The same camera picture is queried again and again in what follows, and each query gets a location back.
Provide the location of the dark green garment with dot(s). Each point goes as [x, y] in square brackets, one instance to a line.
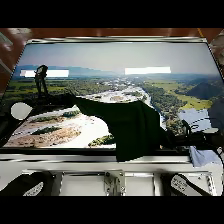
[133, 128]

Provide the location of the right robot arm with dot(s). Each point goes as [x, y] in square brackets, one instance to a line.
[200, 138]

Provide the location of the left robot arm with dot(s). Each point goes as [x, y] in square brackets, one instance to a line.
[40, 106]

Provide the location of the light blue garment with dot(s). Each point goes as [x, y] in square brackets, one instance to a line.
[204, 157]

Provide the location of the silver frame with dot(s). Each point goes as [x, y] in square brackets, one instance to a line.
[86, 164]

